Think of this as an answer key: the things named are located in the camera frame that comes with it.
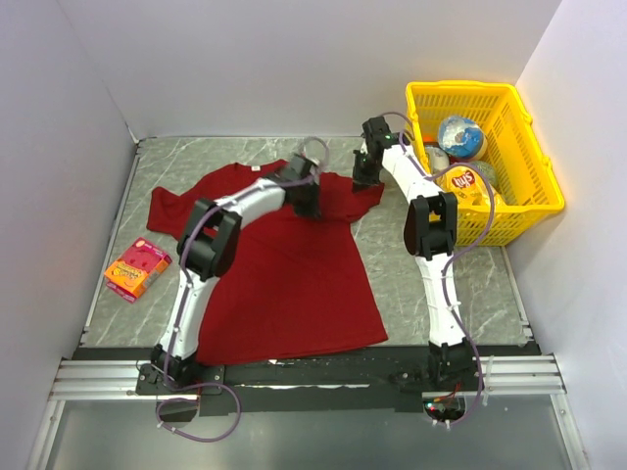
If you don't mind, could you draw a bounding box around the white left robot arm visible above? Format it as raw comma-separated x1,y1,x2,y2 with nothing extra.
150,154,323,394

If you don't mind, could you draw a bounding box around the pink orange sponge box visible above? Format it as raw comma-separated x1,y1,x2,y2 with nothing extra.
104,238,171,304

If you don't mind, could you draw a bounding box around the yellow plastic basket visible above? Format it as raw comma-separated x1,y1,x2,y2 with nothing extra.
406,80,565,247

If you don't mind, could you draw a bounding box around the red t-shirt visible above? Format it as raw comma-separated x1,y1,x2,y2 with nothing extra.
146,159,391,367

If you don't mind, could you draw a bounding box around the blue white globe ball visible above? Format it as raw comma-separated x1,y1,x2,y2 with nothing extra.
437,115,488,162

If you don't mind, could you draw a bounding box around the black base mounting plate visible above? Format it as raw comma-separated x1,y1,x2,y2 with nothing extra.
69,342,541,416

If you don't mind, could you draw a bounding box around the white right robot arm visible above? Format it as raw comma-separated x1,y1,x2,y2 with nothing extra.
353,116,477,391

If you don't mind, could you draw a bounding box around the yellow Lays chips bag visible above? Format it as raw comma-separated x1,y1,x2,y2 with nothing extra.
435,166,506,207

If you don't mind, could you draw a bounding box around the white cup in basket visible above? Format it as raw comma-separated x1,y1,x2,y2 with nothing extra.
425,145,451,174

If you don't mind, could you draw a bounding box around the green melon ball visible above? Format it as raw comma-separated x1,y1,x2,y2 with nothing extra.
470,161,499,189

